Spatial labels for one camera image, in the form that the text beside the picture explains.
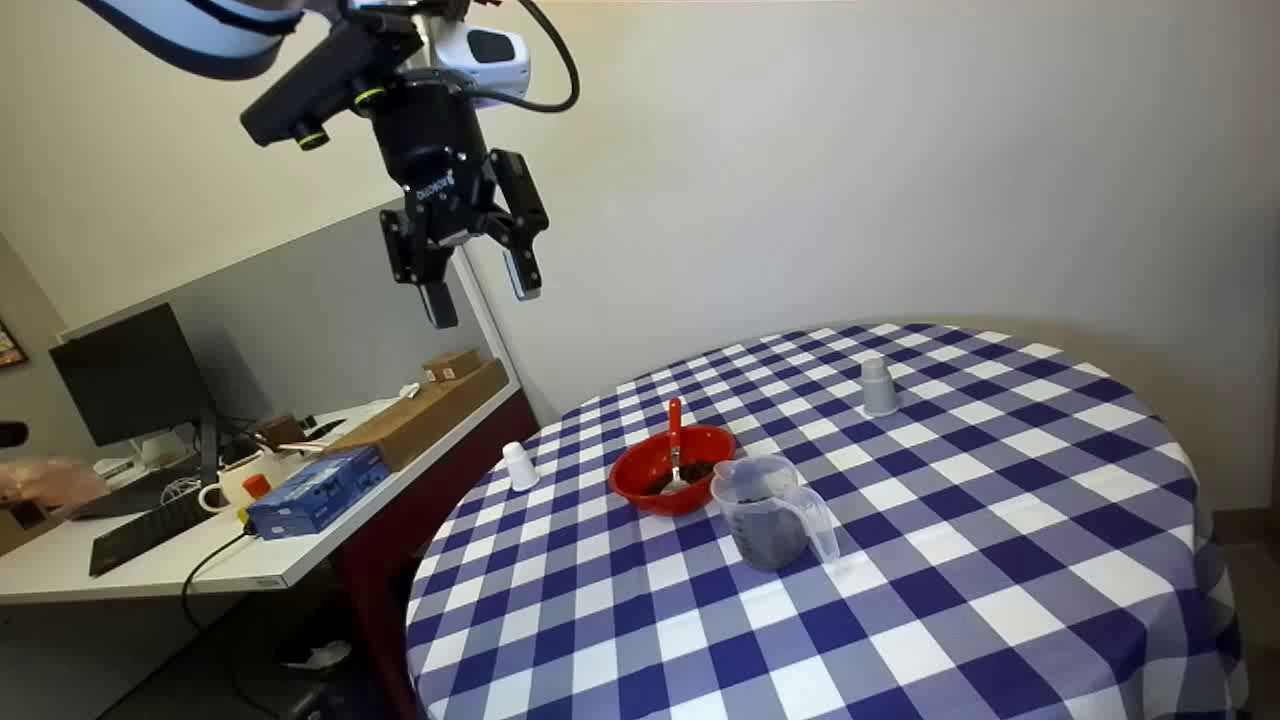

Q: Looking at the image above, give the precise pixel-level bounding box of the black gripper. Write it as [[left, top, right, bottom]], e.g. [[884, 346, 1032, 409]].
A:
[[369, 85, 545, 328]]

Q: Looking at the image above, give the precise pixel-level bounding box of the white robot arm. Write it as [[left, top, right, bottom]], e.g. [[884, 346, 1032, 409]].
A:
[[84, 0, 579, 328]]

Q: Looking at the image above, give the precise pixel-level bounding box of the red plastic bowl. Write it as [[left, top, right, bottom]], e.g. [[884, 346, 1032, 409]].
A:
[[606, 424, 734, 517]]

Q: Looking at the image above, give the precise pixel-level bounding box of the long cardboard box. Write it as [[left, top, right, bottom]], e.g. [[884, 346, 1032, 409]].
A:
[[329, 346, 508, 467]]

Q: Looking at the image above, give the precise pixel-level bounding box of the small white bottle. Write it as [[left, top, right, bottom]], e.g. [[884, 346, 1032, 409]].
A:
[[502, 438, 539, 491]]

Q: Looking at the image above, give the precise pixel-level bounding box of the blue box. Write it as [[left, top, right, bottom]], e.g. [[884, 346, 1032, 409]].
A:
[[246, 448, 387, 541]]

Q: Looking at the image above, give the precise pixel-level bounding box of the red plastic spoon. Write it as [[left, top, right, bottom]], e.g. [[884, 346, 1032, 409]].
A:
[[664, 397, 685, 496]]

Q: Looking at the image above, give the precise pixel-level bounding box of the white mug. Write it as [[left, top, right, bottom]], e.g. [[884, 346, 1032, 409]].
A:
[[195, 474, 270, 519]]

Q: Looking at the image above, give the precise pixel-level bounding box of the black computer monitor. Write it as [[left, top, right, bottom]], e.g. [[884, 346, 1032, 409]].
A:
[[51, 302, 213, 445]]

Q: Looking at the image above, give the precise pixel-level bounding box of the black keyboard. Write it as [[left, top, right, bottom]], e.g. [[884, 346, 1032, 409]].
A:
[[87, 503, 209, 575]]

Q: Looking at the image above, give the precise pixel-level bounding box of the white desk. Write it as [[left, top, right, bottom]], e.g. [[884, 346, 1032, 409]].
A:
[[0, 378, 518, 603]]

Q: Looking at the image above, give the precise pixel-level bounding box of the white plastic bottle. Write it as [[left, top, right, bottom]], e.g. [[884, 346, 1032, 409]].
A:
[[859, 351, 898, 416]]

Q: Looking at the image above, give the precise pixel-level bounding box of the blue white checkered tablecloth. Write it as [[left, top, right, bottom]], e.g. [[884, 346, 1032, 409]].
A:
[[405, 323, 1247, 720]]

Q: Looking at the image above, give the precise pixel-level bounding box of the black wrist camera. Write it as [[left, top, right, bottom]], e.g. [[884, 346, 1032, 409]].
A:
[[241, 22, 423, 148]]

